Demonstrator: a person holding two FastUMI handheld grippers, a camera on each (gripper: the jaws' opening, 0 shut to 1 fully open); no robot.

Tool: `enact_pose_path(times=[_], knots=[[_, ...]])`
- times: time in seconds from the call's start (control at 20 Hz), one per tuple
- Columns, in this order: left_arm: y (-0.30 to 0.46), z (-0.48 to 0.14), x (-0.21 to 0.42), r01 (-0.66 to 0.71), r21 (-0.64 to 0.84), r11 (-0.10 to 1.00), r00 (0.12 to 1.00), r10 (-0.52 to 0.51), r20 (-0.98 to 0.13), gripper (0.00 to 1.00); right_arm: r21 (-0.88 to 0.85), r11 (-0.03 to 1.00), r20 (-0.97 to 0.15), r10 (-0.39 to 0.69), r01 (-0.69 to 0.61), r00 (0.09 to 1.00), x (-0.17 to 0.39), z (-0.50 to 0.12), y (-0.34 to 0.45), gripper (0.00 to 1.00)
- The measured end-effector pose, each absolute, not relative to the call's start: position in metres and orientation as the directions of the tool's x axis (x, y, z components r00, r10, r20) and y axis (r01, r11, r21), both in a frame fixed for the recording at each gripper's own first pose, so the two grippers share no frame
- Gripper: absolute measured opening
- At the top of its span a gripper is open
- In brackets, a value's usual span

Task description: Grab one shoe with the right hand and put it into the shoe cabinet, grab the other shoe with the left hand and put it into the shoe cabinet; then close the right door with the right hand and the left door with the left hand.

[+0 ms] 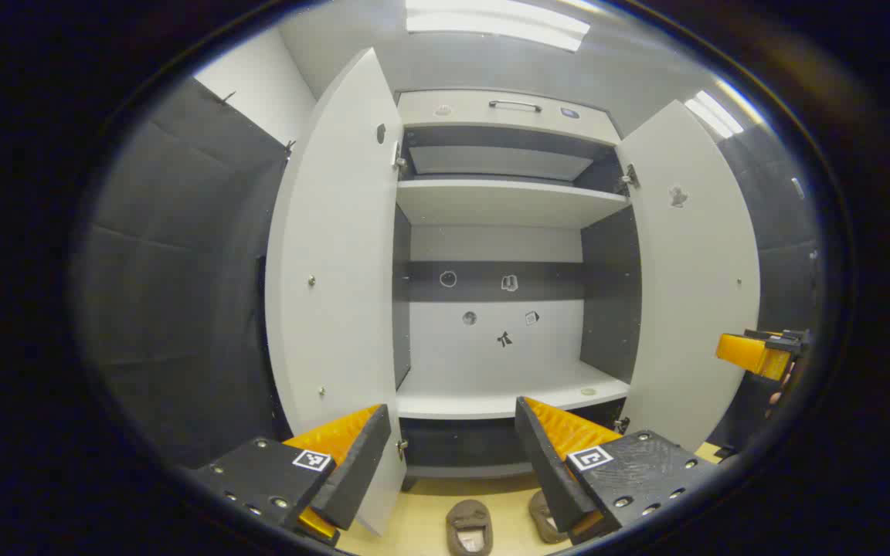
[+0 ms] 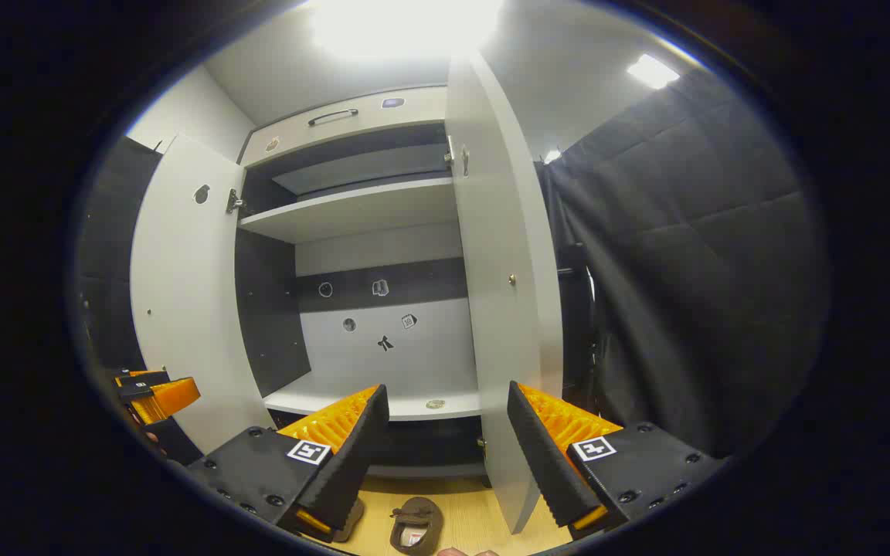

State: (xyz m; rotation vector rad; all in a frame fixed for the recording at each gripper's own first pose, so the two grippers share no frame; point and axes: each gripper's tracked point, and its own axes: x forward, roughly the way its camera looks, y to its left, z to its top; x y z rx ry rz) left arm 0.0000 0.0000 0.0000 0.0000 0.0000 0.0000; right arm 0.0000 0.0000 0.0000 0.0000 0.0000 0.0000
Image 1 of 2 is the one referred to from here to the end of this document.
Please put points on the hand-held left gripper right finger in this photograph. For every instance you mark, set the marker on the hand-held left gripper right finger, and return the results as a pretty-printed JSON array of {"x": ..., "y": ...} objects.
[{"x": 545, "y": 463}]

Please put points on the dark cabinet leg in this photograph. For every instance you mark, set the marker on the dark cabinet leg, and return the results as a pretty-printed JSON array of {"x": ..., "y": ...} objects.
[{"x": 409, "y": 483}]

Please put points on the black cloth clip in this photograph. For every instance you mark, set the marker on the black cloth clip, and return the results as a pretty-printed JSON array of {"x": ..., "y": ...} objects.
[
  {"x": 227, "y": 96},
  {"x": 289, "y": 145}
]

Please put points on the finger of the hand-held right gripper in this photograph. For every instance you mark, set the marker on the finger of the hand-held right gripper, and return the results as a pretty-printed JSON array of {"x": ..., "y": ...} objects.
[{"x": 746, "y": 354}]

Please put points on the ceiling light panel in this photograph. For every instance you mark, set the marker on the ceiling light panel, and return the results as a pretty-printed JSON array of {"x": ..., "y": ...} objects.
[
  {"x": 714, "y": 114},
  {"x": 491, "y": 23}
]

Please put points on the brown slipper shoe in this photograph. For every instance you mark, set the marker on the brown slipper shoe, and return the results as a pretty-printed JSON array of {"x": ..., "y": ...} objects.
[
  {"x": 544, "y": 517},
  {"x": 470, "y": 529}
]

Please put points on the white shoe cabinet door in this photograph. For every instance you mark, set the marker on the white shoe cabinet door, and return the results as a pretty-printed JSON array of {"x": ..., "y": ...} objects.
[
  {"x": 692, "y": 293},
  {"x": 337, "y": 270}
]

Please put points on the white cabinet shelf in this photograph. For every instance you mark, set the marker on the white cabinet shelf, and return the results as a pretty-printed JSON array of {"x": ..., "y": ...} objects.
[
  {"x": 507, "y": 202},
  {"x": 491, "y": 398}
]

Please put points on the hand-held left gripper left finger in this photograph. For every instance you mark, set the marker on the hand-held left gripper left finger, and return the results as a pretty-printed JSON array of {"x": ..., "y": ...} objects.
[{"x": 356, "y": 471}]

